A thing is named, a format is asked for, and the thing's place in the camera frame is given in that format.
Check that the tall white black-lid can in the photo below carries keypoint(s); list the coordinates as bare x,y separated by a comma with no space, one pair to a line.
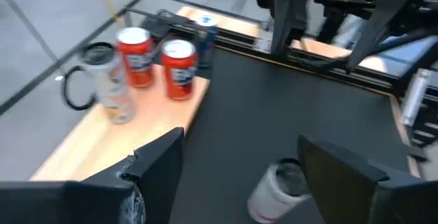
270,193
113,90

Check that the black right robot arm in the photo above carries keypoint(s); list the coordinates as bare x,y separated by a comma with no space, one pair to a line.
427,128

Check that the red Fanta can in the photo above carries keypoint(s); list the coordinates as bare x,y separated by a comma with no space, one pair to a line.
178,71
135,58

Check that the black table mat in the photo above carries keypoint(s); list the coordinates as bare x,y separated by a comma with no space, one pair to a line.
273,114

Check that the blue silver Red Bull can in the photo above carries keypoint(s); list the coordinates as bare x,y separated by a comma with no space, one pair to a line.
206,42

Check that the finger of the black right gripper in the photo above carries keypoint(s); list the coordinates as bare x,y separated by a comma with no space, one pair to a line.
283,15
383,20

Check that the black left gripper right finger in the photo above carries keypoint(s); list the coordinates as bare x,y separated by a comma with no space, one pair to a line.
349,193

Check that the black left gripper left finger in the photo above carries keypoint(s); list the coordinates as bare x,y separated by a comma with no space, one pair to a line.
154,183

